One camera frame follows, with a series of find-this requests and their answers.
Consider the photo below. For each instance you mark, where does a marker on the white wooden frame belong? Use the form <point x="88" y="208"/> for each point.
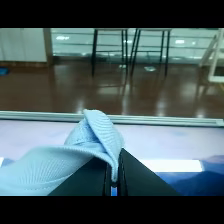
<point x="215" y="56"/>

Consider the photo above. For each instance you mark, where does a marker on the light blue garment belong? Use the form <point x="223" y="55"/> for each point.
<point x="50" y="170"/>

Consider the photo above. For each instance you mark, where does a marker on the silver frame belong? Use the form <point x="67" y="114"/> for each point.
<point x="160" y="120"/>

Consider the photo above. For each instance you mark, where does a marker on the black metal table frame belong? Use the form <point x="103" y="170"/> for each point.
<point x="94" y="50"/>
<point x="165" y="50"/>

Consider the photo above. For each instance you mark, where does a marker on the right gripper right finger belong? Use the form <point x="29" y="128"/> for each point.
<point x="143" y="181"/>

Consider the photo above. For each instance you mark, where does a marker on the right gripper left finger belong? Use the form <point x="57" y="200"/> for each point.
<point x="88" y="181"/>

